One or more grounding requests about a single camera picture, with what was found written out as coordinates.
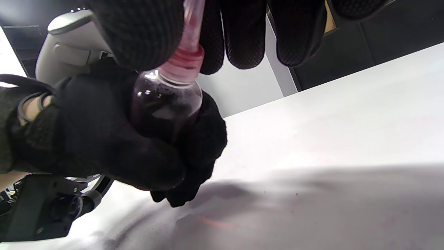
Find person's left hand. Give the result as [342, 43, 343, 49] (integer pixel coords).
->
[0, 57, 228, 208]

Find person's right hand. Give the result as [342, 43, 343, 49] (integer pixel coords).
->
[83, 0, 392, 75]

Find red pointed bottle cap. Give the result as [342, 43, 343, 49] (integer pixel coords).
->
[159, 0, 206, 84]

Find clear soy sauce bottle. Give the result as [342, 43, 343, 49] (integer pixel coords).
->
[130, 68, 204, 143]

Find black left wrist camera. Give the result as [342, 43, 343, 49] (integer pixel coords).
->
[0, 173, 116, 243]

